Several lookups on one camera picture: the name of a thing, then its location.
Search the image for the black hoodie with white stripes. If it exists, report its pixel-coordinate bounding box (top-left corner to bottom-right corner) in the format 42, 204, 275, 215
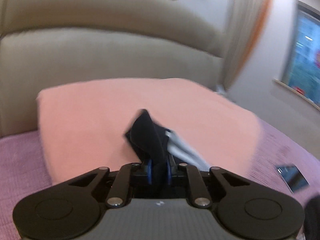
125, 109, 210, 171

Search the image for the folded pink blanket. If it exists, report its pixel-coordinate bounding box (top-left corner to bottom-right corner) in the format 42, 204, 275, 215
37, 79, 261, 184

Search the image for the tablet with dark screen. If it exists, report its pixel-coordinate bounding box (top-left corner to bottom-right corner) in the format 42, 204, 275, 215
276, 165, 309, 193

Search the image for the purple bed cover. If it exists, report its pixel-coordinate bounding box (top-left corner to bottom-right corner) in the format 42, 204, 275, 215
1, 120, 319, 239

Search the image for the beige padded headboard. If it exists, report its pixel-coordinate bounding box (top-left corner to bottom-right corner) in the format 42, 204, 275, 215
1, 0, 224, 136

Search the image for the dark framed window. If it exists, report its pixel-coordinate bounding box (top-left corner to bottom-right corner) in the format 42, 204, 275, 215
281, 1, 319, 106

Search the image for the left beige orange curtain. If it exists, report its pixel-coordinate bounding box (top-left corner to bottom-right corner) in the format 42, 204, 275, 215
219, 0, 272, 91

